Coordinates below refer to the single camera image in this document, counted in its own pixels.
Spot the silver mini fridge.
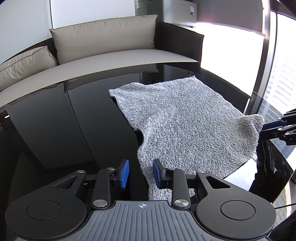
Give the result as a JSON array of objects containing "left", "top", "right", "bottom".
[{"left": 162, "top": 0, "right": 197, "bottom": 26}]

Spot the white whiteboard panel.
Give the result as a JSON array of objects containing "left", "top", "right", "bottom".
[{"left": 1, "top": 1, "right": 135, "bottom": 62}]

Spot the grey fluffy towel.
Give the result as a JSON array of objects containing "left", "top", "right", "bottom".
[{"left": 109, "top": 76, "right": 264, "bottom": 201}]

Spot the large beige back cushion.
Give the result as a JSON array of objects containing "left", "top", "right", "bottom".
[{"left": 49, "top": 15, "right": 158, "bottom": 64}]

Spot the small beige side cushion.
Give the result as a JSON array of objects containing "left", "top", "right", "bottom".
[{"left": 1, "top": 46, "right": 58, "bottom": 91}]

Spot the person's right hand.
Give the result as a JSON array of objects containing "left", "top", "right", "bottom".
[{"left": 249, "top": 159, "right": 292, "bottom": 203}]

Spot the dark sofa with beige seat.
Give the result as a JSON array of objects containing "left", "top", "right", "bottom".
[{"left": 1, "top": 22, "right": 204, "bottom": 106}]

